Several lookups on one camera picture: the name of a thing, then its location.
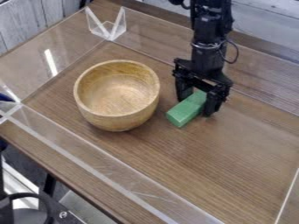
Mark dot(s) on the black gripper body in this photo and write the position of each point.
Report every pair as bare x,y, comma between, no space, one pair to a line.
202,68

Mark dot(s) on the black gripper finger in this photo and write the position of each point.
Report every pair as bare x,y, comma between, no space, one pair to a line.
214,98
182,88

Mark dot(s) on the green rectangular block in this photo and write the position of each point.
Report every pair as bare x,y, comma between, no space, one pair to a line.
186,109

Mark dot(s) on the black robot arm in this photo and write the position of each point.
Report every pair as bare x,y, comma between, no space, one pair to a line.
210,24

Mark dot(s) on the brown wooden bowl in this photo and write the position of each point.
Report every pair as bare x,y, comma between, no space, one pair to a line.
116,94

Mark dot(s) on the black table leg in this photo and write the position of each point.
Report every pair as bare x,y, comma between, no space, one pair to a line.
49,185

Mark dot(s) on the clear acrylic corner bracket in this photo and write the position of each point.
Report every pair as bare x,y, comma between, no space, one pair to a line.
106,30

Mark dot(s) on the grey metal base plate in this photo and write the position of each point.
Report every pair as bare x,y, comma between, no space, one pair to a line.
61,214

